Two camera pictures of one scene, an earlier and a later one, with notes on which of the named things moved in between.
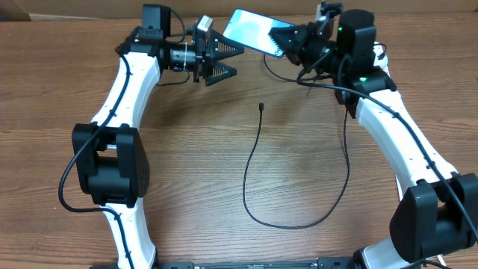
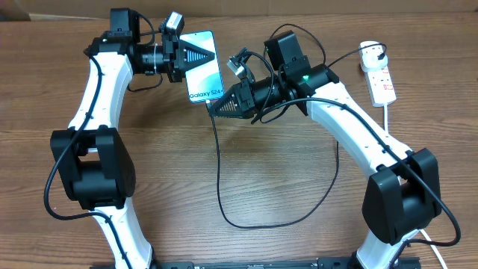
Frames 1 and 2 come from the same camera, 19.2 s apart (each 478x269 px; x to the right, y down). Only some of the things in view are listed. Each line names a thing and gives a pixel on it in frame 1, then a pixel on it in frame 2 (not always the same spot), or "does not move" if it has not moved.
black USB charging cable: (344, 195) -> (265, 226)
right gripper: (295, 52) -> (245, 96)
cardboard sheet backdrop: (222, 9) does not move
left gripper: (206, 54) -> (176, 56)
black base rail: (338, 264) does not move
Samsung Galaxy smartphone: (252, 31) -> (205, 82)
